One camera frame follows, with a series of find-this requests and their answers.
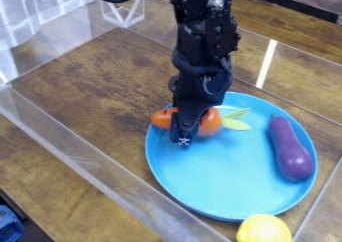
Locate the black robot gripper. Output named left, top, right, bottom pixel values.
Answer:
left=168, top=50, right=233, bottom=146

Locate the orange toy carrot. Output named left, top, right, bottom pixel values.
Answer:
left=151, top=106, right=251, bottom=136

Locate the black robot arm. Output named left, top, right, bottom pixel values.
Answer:
left=168, top=0, right=241, bottom=146

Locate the blue round plate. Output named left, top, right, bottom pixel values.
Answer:
left=146, top=92, right=318, bottom=221

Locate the purple toy eggplant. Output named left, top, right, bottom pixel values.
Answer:
left=269, top=116, right=314, bottom=182

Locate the yellow toy fruit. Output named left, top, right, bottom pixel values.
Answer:
left=237, top=214, right=293, bottom=242

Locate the blue plastic object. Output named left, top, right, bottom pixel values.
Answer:
left=0, top=205, right=24, bottom=242

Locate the clear acrylic enclosure wall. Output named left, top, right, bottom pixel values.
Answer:
left=0, top=0, right=342, bottom=242

